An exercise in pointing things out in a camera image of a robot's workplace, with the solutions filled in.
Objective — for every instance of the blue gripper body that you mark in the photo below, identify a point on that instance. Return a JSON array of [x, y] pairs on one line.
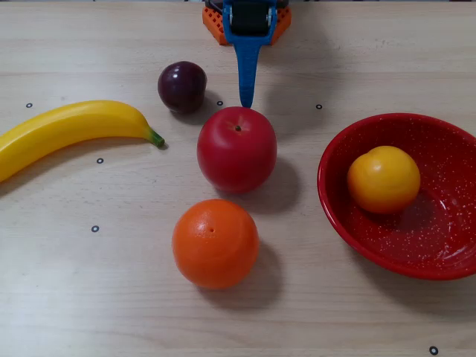
[[248, 16]]

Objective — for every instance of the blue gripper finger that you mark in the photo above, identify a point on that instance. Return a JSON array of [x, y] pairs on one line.
[[246, 63]]

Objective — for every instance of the yellow orange peach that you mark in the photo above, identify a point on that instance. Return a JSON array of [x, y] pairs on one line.
[[383, 180]]

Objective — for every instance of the orange robot base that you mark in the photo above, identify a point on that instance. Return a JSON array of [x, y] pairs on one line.
[[212, 26]]

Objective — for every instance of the red speckled bowl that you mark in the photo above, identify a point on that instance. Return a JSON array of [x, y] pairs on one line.
[[439, 241]]

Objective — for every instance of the dark purple plum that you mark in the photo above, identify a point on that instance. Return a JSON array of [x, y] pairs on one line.
[[182, 87]]

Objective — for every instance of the red apple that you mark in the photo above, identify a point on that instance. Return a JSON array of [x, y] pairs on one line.
[[237, 152]]

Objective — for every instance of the orange fruit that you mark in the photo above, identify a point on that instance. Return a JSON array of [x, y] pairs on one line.
[[215, 245]]

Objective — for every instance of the yellow banana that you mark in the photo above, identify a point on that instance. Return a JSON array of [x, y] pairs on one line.
[[67, 126]]

